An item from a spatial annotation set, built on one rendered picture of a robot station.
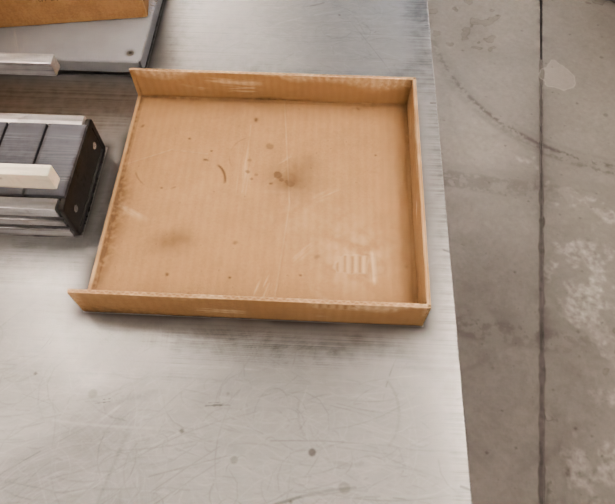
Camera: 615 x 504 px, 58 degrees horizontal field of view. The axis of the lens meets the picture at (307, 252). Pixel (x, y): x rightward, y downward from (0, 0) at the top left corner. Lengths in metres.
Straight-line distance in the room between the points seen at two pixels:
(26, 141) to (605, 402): 1.30
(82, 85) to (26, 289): 0.25
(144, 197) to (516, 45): 1.69
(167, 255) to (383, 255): 0.20
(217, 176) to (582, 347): 1.13
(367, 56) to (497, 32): 1.46
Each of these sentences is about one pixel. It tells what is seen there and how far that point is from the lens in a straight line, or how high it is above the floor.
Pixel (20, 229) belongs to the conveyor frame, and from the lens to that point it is 0.59.
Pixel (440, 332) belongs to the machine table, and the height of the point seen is 0.83.
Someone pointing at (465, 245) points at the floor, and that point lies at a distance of 1.54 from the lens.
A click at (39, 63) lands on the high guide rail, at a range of 0.53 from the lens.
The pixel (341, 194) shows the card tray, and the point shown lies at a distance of 0.55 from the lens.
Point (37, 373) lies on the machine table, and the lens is 0.53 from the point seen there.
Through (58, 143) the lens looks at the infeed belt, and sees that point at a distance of 0.58.
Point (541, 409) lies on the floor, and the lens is 1.43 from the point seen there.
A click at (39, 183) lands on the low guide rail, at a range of 0.52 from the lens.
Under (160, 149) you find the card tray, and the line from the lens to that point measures 0.60.
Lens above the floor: 1.29
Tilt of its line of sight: 61 degrees down
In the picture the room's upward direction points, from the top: straight up
